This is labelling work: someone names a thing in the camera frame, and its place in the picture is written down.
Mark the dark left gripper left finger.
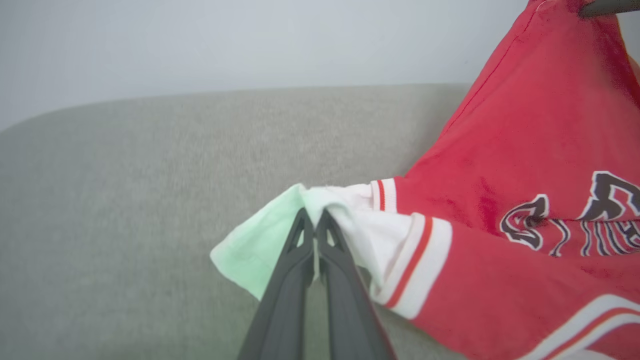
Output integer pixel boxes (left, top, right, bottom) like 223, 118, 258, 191
237, 207, 317, 360

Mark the grey fabric sofa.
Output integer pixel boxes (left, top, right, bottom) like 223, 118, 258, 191
0, 82, 474, 360

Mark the red and white jersey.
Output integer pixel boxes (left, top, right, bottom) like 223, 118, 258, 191
209, 0, 640, 360

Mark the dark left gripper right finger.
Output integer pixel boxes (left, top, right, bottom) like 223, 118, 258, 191
316, 208, 399, 360

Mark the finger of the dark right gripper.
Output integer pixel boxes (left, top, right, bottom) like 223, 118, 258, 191
578, 0, 640, 19

